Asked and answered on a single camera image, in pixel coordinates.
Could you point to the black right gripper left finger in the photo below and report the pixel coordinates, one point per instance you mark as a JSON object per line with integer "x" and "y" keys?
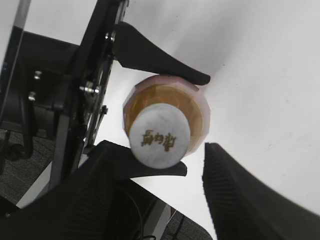
{"x": 90, "y": 205}

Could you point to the white bottle cap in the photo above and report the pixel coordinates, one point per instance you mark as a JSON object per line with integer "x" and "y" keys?
{"x": 160, "y": 136}

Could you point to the pink peach tea bottle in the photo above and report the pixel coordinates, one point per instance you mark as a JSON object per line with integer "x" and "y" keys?
{"x": 174, "y": 91}

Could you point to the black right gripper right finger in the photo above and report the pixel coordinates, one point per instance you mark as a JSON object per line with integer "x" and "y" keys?
{"x": 244, "y": 208}

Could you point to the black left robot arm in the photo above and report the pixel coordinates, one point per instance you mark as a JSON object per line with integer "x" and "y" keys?
{"x": 54, "y": 89}

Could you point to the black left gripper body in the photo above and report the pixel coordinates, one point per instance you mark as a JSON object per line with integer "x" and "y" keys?
{"x": 88, "y": 75}

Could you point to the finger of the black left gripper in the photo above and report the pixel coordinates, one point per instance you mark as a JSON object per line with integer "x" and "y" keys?
{"x": 124, "y": 164}
{"x": 134, "y": 51}

